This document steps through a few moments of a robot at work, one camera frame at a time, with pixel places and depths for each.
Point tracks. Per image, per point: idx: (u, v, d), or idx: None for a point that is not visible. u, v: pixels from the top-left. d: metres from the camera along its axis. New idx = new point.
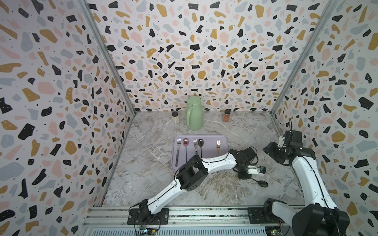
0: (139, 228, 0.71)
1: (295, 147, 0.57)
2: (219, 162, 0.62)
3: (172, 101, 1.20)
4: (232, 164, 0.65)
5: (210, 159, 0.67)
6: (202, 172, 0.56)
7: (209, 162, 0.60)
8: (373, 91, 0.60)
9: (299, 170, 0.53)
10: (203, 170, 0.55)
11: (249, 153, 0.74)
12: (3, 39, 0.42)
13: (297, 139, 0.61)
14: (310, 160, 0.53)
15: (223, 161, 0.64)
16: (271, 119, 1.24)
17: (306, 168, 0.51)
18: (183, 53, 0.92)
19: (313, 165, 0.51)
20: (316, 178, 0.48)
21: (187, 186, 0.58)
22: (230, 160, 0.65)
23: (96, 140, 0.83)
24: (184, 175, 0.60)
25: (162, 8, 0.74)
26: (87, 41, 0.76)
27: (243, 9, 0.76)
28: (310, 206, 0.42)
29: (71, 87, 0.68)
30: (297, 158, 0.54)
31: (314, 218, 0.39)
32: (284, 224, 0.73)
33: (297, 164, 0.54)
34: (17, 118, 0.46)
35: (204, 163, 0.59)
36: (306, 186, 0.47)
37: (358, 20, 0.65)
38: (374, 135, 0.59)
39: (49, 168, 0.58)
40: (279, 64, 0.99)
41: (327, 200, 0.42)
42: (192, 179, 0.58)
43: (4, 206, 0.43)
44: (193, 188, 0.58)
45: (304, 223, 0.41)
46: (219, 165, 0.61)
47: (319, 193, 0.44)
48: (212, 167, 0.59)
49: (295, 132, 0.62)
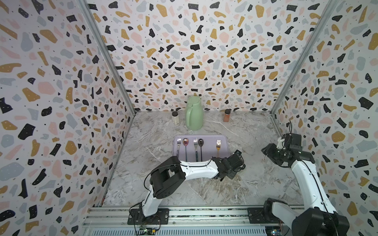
0: (139, 228, 0.71)
1: (294, 151, 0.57)
2: (199, 168, 0.54)
3: (172, 101, 1.20)
4: (214, 173, 0.59)
5: (189, 163, 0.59)
6: (178, 178, 0.46)
7: (189, 166, 0.52)
8: (373, 91, 0.60)
9: (298, 174, 0.52)
10: (179, 176, 0.47)
11: (235, 161, 0.65)
12: (3, 39, 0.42)
13: (296, 143, 0.61)
14: (309, 164, 0.53)
15: (204, 167, 0.56)
16: (271, 119, 1.24)
17: (305, 171, 0.51)
18: (182, 53, 0.92)
19: (312, 169, 0.51)
20: (315, 182, 0.48)
21: (158, 192, 0.48)
22: (211, 167, 0.58)
23: (96, 140, 0.83)
24: (155, 180, 0.50)
25: (162, 8, 0.74)
26: (87, 41, 0.76)
27: (243, 9, 0.76)
28: (309, 210, 0.42)
29: (71, 87, 0.68)
30: (296, 162, 0.55)
31: (314, 221, 0.39)
32: (284, 224, 0.73)
33: (296, 168, 0.54)
34: (17, 118, 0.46)
35: (182, 166, 0.51)
36: (305, 190, 0.47)
37: (358, 20, 0.65)
38: (374, 135, 0.59)
39: (49, 168, 0.58)
40: (279, 64, 0.99)
41: (326, 204, 0.42)
42: (165, 185, 0.48)
43: (5, 206, 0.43)
44: (166, 194, 0.49)
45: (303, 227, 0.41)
46: (199, 171, 0.54)
47: (319, 197, 0.44)
48: (191, 172, 0.51)
49: (295, 136, 0.62)
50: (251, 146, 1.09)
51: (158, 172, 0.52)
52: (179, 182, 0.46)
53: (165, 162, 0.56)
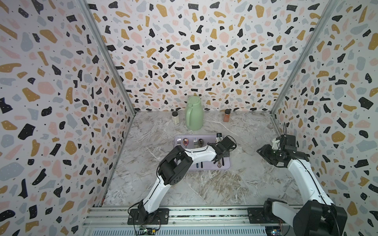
0: (139, 228, 0.71)
1: (289, 151, 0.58)
2: (201, 151, 0.63)
3: (172, 101, 1.20)
4: (212, 155, 0.66)
5: (193, 149, 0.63)
6: (186, 162, 0.53)
7: (193, 151, 0.60)
8: (373, 91, 0.60)
9: (295, 173, 0.54)
10: (186, 160, 0.54)
11: (227, 142, 0.75)
12: (3, 39, 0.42)
13: (291, 143, 0.64)
14: (304, 162, 0.56)
15: (205, 150, 0.65)
16: (271, 119, 1.24)
17: (301, 169, 0.53)
18: (182, 53, 0.92)
19: (307, 165, 0.54)
20: (311, 177, 0.50)
21: (170, 180, 0.54)
22: (210, 150, 0.67)
23: (96, 140, 0.83)
24: (166, 169, 0.56)
25: (162, 8, 0.74)
26: (87, 41, 0.76)
27: (243, 9, 0.76)
28: (308, 203, 0.43)
29: (71, 87, 0.68)
30: (291, 161, 0.57)
31: (313, 214, 0.40)
32: (284, 224, 0.73)
33: (292, 167, 0.56)
34: (16, 118, 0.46)
35: (187, 152, 0.58)
36: (302, 186, 0.49)
37: (358, 20, 0.65)
38: (374, 135, 0.59)
39: (49, 168, 0.58)
40: (279, 64, 0.99)
41: (324, 197, 0.44)
42: (175, 171, 0.54)
43: (5, 206, 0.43)
44: (177, 180, 0.55)
45: (304, 222, 0.42)
46: (202, 155, 0.61)
47: (316, 191, 0.46)
48: (195, 156, 0.58)
49: (289, 136, 0.64)
50: (251, 146, 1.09)
51: (166, 162, 0.58)
52: (187, 165, 0.53)
53: (172, 151, 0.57)
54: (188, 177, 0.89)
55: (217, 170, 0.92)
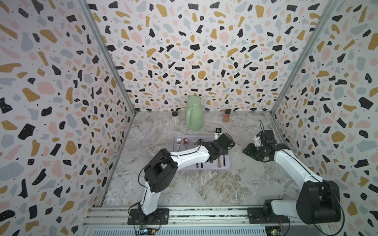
0: (139, 228, 0.71)
1: (271, 145, 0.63)
2: (190, 155, 0.56)
3: (172, 101, 1.20)
4: (205, 156, 0.60)
5: (179, 152, 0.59)
6: (169, 167, 0.48)
7: (180, 155, 0.54)
8: (373, 91, 0.60)
9: (283, 162, 0.58)
10: (171, 165, 0.48)
11: (224, 140, 0.67)
12: (4, 39, 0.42)
13: (270, 137, 0.69)
14: (287, 151, 0.61)
15: (195, 152, 0.58)
16: (271, 119, 1.24)
17: (287, 157, 0.57)
18: (182, 53, 0.92)
19: (291, 153, 0.59)
20: (299, 162, 0.54)
21: (153, 186, 0.49)
22: (203, 152, 0.60)
23: (96, 140, 0.83)
24: (150, 175, 0.51)
25: (162, 8, 0.74)
26: (87, 41, 0.76)
27: (243, 9, 0.76)
28: (305, 186, 0.44)
29: (71, 87, 0.68)
30: (276, 152, 0.61)
31: (313, 194, 0.42)
32: (284, 224, 0.73)
33: (279, 158, 0.59)
34: (16, 118, 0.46)
35: (173, 156, 0.52)
36: (294, 172, 0.52)
37: (358, 20, 0.65)
38: (374, 135, 0.59)
39: (49, 168, 0.58)
40: (279, 64, 0.99)
41: (314, 176, 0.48)
42: (159, 177, 0.49)
43: (5, 206, 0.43)
44: (163, 187, 0.50)
45: (308, 205, 0.43)
46: (190, 159, 0.55)
47: (306, 172, 0.49)
48: (183, 160, 0.53)
49: (267, 132, 0.70)
50: None
51: (151, 167, 0.52)
52: (171, 172, 0.47)
53: (155, 156, 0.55)
54: (188, 177, 0.89)
55: (217, 170, 0.92)
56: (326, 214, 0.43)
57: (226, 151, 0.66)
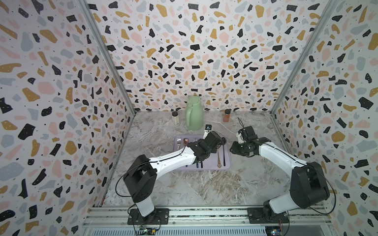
0: (139, 228, 0.71)
1: (255, 141, 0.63)
2: (173, 159, 0.52)
3: (172, 101, 1.20)
4: (191, 159, 0.57)
5: (160, 157, 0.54)
6: (148, 175, 0.44)
7: (160, 160, 0.50)
8: (373, 91, 0.60)
9: (267, 155, 0.60)
10: (149, 172, 0.44)
11: (211, 140, 0.63)
12: (4, 39, 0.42)
13: (251, 133, 0.72)
14: (269, 143, 0.64)
15: (178, 156, 0.54)
16: (271, 119, 1.24)
17: (271, 149, 0.60)
18: (182, 53, 0.92)
19: (273, 145, 0.62)
20: (282, 152, 0.57)
21: (133, 196, 0.45)
22: (187, 154, 0.56)
23: (96, 140, 0.83)
24: (129, 184, 0.47)
25: (162, 8, 0.74)
26: (87, 41, 0.76)
27: (243, 9, 0.76)
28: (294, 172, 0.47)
29: (71, 87, 0.68)
30: (260, 147, 0.64)
31: (301, 178, 0.45)
32: (284, 224, 0.73)
33: (264, 151, 0.62)
34: (17, 118, 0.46)
35: (152, 163, 0.48)
36: (280, 162, 0.54)
37: (358, 20, 0.65)
38: (374, 135, 0.59)
39: (49, 168, 0.58)
40: (279, 64, 0.99)
41: (299, 161, 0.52)
42: (138, 186, 0.45)
43: (5, 206, 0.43)
44: (144, 197, 0.47)
45: (300, 190, 0.45)
46: (173, 163, 0.51)
47: (291, 160, 0.52)
48: (164, 165, 0.49)
49: (248, 128, 0.72)
50: None
51: (130, 176, 0.48)
52: (151, 180, 0.43)
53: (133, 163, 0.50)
54: (188, 177, 0.89)
55: (217, 170, 0.92)
56: (318, 195, 0.45)
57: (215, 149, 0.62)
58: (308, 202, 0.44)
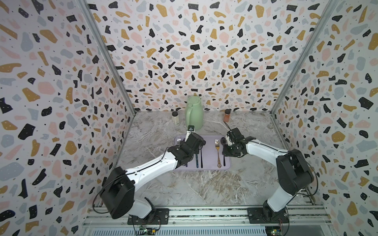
0: (139, 228, 0.71)
1: (241, 140, 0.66)
2: (153, 166, 0.50)
3: (172, 101, 1.20)
4: (173, 163, 0.55)
5: (138, 167, 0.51)
6: (125, 188, 0.41)
7: (139, 170, 0.47)
8: (373, 91, 0.60)
9: (253, 151, 0.65)
10: (127, 185, 0.42)
11: (192, 141, 0.61)
12: (4, 39, 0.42)
13: (237, 134, 0.76)
14: (254, 140, 0.69)
15: (157, 163, 0.52)
16: (271, 119, 1.24)
17: (256, 144, 0.65)
18: (182, 53, 0.92)
19: (257, 141, 0.67)
20: (266, 145, 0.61)
21: (112, 213, 0.42)
22: (168, 159, 0.55)
23: (96, 140, 0.83)
24: (107, 200, 0.44)
25: (162, 8, 0.74)
26: (87, 41, 0.76)
27: (243, 9, 0.76)
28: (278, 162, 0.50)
29: (71, 87, 0.68)
30: (246, 144, 0.68)
31: (286, 166, 0.48)
32: (284, 224, 0.73)
33: (250, 148, 0.66)
34: (17, 118, 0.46)
35: (129, 174, 0.45)
36: (266, 155, 0.58)
37: (358, 20, 0.65)
38: (374, 135, 0.59)
39: (49, 168, 0.58)
40: (279, 64, 0.99)
41: (281, 150, 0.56)
42: (117, 200, 0.42)
43: (5, 206, 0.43)
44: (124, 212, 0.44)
45: (286, 177, 0.48)
46: (153, 171, 0.49)
47: (275, 150, 0.57)
48: (143, 175, 0.46)
49: (234, 130, 0.77)
50: None
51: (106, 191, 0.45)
52: (130, 192, 0.41)
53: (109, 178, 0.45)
54: (188, 177, 0.89)
55: (217, 170, 0.92)
56: (302, 180, 0.49)
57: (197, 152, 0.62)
58: (295, 188, 0.47)
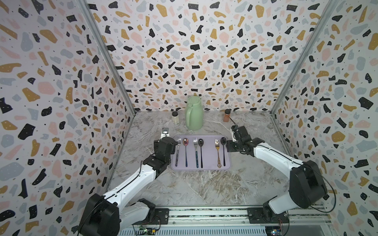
0: (139, 228, 0.71)
1: (248, 143, 0.67)
2: (132, 183, 0.49)
3: (172, 101, 1.20)
4: (151, 174, 0.55)
5: (116, 188, 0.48)
6: (109, 212, 0.40)
7: (119, 191, 0.46)
8: (373, 91, 0.60)
9: (263, 156, 0.60)
10: (110, 209, 0.40)
11: (164, 148, 0.61)
12: (3, 39, 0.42)
13: (245, 134, 0.71)
14: (264, 145, 0.63)
15: (135, 179, 0.51)
16: (271, 119, 1.24)
17: (266, 150, 0.60)
18: (182, 53, 0.92)
19: (267, 146, 0.62)
20: (277, 153, 0.56)
21: None
22: (145, 172, 0.54)
23: (96, 140, 0.83)
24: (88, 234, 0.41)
25: (162, 8, 0.74)
26: (87, 41, 0.76)
27: (243, 9, 0.76)
28: (293, 174, 0.46)
29: (71, 87, 0.68)
30: (255, 149, 0.63)
31: (300, 180, 0.45)
32: (284, 224, 0.73)
33: (259, 153, 0.61)
34: (17, 118, 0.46)
35: (109, 197, 0.44)
36: (277, 163, 0.54)
37: (358, 20, 0.65)
38: (374, 135, 0.59)
39: (49, 168, 0.58)
40: (279, 64, 0.99)
41: (295, 161, 0.51)
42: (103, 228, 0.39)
43: (5, 206, 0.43)
44: None
45: (299, 191, 0.45)
46: (133, 187, 0.48)
47: (288, 160, 0.52)
48: (124, 194, 0.45)
49: (240, 129, 0.70)
50: None
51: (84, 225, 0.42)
52: (114, 215, 0.39)
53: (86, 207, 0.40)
54: (188, 177, 0.89)
55: (217, 170, 0.92)
56: (317, 195, 0.45)
57: (172, 153, 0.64)
58: (309, 203, 0.44)
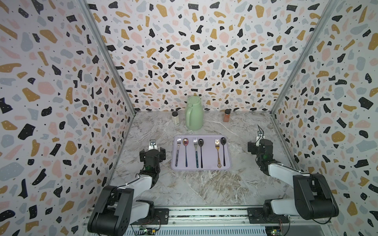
0: (139, 228, 0.71)
1: (266, 162, 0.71)
2: (137, 181, 0.57)
3: (172, 101, 1.20)
4: (149, 181, 0.62)
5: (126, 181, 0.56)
6: (126, 193, 0.45)
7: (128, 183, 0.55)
8: (373, 91, 0.60)
9: (275, 172, 0.63)
10: (126, 191, 0.46)
11: (150, 161, 0.67)
12: (3, 39, 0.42)
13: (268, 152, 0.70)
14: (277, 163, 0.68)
15: (139, 179, 0.59)
16: (271, 119, 1.24)
17: (277, 166, 0.64)
18: (182, 53, 0.92)
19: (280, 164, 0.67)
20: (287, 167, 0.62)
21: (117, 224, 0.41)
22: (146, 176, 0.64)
23: (96, 140, 0.83)
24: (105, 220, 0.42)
25: (162, 8, 0.74)
26: (87, 41, 0.76)
27: (243, 9, 0.76)
28: (295, 179, 0.48)
29: (71, 87, 0.68)
30: (268, 165, 0.67)
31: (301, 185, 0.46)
32: (284, 224, 0.73)
33: (272, 169, 0.65)
34: (16, 118, 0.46)
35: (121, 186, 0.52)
36: (286, 175, 0.56)
37: (358, 20, 0.65)
38: (374, 135, 0.59)
39: (49, 168, 0.58)
40: (279, 64, 0.99)
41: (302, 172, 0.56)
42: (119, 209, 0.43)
43: (5, 206, 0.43)
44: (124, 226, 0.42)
45: (302, 198, 0.45)
46: (139, 183, 0.55)
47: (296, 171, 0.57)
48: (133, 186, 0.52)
49: (267, 146, 0.70)
50: None
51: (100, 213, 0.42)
52: (129, 198, 0.44)
53: (100, 198, 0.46)
54: (188, 177, 0.89)
55: (217, 170, 0.92)
56: (321, 206, 0.44)
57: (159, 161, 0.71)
58: (311, 212, 0.43)
